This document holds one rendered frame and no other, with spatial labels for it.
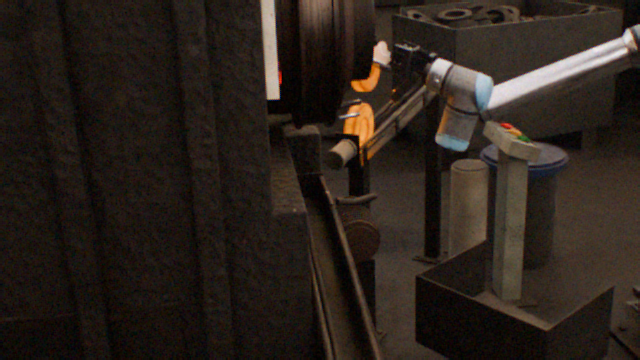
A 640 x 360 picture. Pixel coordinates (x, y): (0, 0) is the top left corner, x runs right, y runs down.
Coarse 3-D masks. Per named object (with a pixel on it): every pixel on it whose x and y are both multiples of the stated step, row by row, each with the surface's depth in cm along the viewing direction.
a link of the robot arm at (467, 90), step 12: (456, 72) 202; (468, 72) 202; (444, 84) 203; (456, 84) 201; (468, 84) 200; (480, 84) 199; (492, 84) 203; (444, 96) 206; (456, 96) 202; (468, 96) 201; (480, 96) 199; (468, 108) 202; (480, 108) 202
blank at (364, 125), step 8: (352, 112) 219; (360, 112) 219; (368, 112) 225; (352, 120) 217; (360, 120) 220; (368, 120) 226; (352, 128) 217; (360, 128) 228; (368, 128) 227; (360, 136) 227; (368, 136) 227; (360, 144) 222
